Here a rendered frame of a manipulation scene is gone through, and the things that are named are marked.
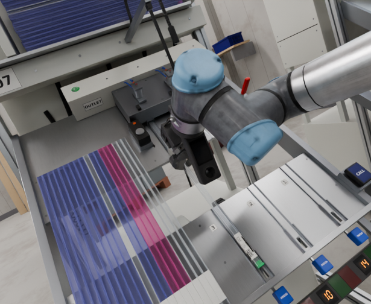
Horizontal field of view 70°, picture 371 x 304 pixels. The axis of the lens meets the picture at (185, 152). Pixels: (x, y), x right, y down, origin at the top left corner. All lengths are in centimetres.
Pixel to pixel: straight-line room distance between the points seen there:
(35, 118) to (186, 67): 75
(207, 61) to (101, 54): 56
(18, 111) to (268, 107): 85
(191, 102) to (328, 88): 20
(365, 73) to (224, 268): 43
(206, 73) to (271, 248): 40
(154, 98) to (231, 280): 53
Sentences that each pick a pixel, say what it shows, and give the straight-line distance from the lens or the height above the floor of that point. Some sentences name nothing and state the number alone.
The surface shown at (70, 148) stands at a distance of 83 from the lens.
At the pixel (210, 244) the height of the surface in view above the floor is 80.
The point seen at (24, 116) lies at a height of 126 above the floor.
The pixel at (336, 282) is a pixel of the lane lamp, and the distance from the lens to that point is 66.
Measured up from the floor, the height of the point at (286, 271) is 73.
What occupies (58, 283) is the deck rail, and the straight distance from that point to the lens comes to 64.
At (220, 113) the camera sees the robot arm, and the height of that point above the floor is 108.
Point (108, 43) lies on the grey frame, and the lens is 93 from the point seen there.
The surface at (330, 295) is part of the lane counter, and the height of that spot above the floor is 66.
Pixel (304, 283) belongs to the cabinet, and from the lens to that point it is 117.
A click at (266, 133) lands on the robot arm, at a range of 38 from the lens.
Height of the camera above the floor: 113
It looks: 12 degrees down
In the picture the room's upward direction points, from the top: 23 degrees counter-clockwise
